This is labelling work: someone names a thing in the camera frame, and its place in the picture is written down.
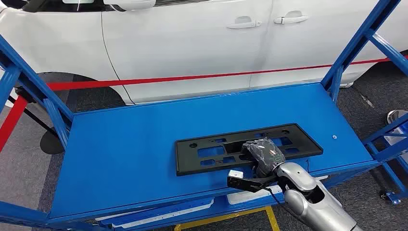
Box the chrome barrier stanchion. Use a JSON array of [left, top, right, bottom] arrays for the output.
[[386, 109, 408, 127]]

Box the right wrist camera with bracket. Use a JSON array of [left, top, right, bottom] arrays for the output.
[[227, 169, 279, 193]]

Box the white car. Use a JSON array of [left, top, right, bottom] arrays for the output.
[[0, 0, 408, 106]]

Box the black barrier stanchion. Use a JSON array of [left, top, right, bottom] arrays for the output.
[[8, 86, 66, 155]]

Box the red barrier belt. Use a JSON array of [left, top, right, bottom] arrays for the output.
[[46, 54, 408, 91], [0, 95, 29, 153]]

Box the blue metal shelf rack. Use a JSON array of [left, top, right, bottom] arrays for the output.
[[0, 0, 408, 231]]

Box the black plastic plate frame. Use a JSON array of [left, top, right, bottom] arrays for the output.
[[174, 123, 324, 177]]

